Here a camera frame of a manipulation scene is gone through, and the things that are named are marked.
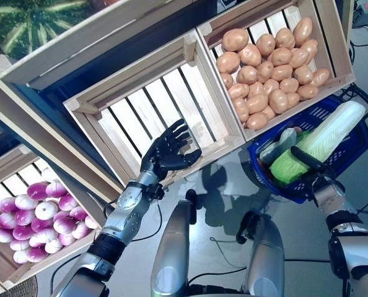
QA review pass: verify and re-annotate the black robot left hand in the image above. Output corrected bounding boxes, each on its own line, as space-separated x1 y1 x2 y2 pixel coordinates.
140 119 203 180

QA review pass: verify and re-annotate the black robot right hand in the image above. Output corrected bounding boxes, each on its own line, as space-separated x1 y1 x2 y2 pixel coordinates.
291 145 337 186

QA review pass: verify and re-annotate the blue plastic shopping basket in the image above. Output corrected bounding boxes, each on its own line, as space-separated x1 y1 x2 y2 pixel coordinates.
247 88 368 204

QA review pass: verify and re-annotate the wooden slatted crate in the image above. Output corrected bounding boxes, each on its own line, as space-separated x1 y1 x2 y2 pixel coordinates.
63 30 246 186

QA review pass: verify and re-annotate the tan potato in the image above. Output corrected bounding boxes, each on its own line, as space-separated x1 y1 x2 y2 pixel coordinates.
246 93 269 114
292 17 314 46
286 92 301 109
232 97 250 123
268 88 289 114
261 105 276 121
255 33 276 56
275 27 296 50
309 67 331 87
297 84 320 100
221 28 250 52
245 112 269 130

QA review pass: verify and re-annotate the silver robot left leg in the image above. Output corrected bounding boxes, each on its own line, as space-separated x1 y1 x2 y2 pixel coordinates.
149 189 198 297

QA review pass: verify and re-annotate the purple white onion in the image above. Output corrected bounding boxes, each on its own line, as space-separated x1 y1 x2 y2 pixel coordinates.
27 182 48 200
14 209 36 226
45 181 68 198
84 215 99 230
58 193 79 212
34 200 59 220
53 216 77 235
69 205 89 221
71 222 92 239
0 197 17 213
14 194 39 211
58 232 76 247

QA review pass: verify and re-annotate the wooden potato crate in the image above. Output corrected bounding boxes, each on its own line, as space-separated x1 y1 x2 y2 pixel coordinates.
196 0 357 144

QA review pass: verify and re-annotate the wooden pumpkin crate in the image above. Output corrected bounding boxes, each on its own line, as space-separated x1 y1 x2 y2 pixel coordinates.
0 0 203 91

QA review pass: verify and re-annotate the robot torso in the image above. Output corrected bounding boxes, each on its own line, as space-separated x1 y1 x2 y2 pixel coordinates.
186 283 250 297

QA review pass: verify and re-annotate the wooden onion crate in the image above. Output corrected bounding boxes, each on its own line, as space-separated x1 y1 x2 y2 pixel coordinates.
0 145 102 291

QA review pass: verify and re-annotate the green striped pumpkin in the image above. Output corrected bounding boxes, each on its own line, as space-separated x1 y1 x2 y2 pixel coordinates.
0 0 102 61

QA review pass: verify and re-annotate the wooden shelf frame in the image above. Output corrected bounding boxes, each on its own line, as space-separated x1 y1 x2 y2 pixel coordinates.
0 0 358 205

